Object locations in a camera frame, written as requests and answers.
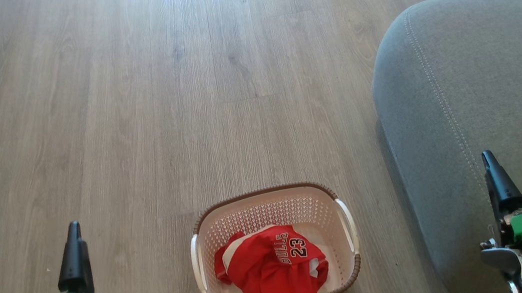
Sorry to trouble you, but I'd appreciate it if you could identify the red Bulls jersey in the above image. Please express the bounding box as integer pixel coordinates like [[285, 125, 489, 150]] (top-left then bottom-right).
[[209, 217, 333, 293]]

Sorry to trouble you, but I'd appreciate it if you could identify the cream laundry basket brown rim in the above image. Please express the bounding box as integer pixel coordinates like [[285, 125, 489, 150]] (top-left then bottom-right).
[[183, 175, 366, 293]]

